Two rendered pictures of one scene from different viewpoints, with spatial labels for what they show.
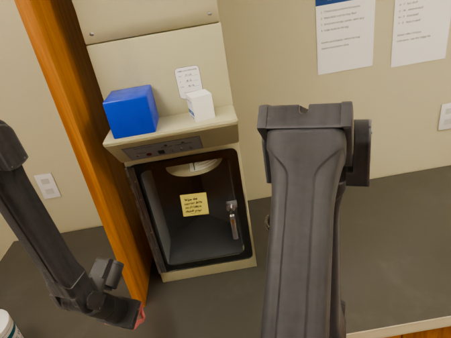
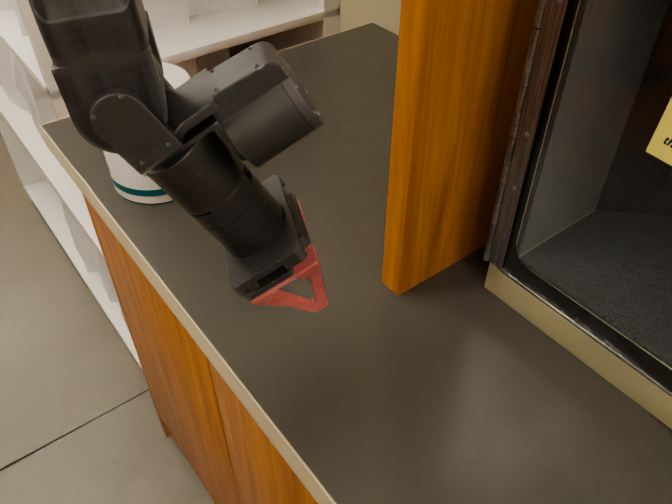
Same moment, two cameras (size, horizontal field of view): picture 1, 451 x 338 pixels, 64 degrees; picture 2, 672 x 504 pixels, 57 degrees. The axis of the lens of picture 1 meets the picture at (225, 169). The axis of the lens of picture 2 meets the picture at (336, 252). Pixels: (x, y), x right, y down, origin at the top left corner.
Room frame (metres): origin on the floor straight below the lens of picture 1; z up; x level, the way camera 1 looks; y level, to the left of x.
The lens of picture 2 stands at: (0.45, -0.03, 1.46)
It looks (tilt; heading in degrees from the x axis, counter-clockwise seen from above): 42 degrees down; 53
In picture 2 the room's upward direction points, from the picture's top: straight up
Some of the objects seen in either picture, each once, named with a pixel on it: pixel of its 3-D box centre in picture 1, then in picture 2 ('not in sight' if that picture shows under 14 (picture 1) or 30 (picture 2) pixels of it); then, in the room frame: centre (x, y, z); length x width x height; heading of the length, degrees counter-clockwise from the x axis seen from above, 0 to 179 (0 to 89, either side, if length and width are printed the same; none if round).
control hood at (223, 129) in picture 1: (175, 141); not in sight; (0.84, 0.11, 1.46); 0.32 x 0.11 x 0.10; 90
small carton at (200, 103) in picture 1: (200, 105); not in sight; (0.84, 0.03, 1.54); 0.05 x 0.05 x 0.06; 16
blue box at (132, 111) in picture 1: (132, 110); not in sight; (0.84, 0.19, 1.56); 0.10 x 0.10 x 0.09; 0
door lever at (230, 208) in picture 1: (233, 222); not in sight; (0.86, 0.00, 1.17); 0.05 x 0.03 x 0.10; 0
